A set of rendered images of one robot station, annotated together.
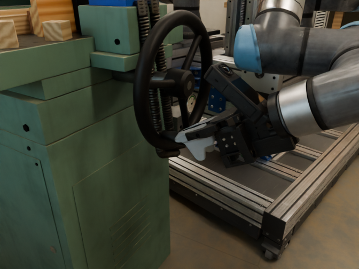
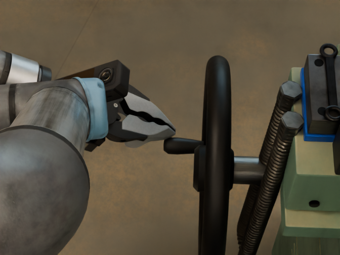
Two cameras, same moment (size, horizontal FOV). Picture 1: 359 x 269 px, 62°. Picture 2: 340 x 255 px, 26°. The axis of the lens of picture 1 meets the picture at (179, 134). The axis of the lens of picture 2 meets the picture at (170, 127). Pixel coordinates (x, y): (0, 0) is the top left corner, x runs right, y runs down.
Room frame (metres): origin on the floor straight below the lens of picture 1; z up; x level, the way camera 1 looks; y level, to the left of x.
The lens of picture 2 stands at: (0.98, -0.26, 1.64)
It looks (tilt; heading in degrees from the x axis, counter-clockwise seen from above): 59 degrees down; 151
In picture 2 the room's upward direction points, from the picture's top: straight up
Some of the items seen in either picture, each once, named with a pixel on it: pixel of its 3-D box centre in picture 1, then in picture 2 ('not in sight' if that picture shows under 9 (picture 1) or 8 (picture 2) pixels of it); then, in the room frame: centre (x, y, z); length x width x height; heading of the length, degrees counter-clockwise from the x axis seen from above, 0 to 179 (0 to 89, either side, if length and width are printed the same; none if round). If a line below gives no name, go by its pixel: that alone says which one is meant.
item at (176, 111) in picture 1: (169, 120); not in sight; (0.94, 0.03, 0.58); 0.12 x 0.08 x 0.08; 59
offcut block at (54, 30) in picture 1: (57, 30); not in sight; (0.62, 0.24, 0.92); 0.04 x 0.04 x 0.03; 83
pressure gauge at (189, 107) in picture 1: (186, 105); not in sight; (0.91, -0.02, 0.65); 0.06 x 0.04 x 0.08; 149
